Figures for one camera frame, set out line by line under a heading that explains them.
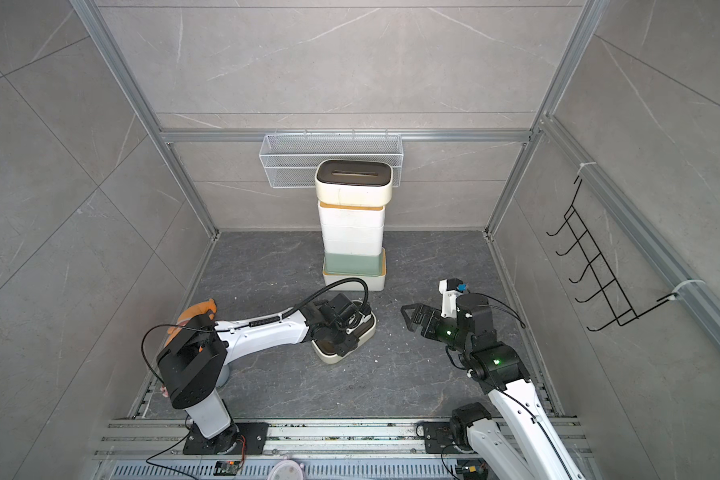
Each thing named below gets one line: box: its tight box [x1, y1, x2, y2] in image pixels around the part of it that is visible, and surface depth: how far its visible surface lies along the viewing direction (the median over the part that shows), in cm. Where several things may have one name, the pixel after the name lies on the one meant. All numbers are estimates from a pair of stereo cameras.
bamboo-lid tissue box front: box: [318, 200, 386, 226], surface depth 77 cm
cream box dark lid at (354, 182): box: [315, 159, 393, 207], surface depth 74 cm
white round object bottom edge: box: [267, 460, 304, 480], surface depth 69 cm
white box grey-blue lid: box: [321, 223, 384, 256], surface depth 86 cm
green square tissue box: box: [324, 250, 383, 276], surface depth 95 cm
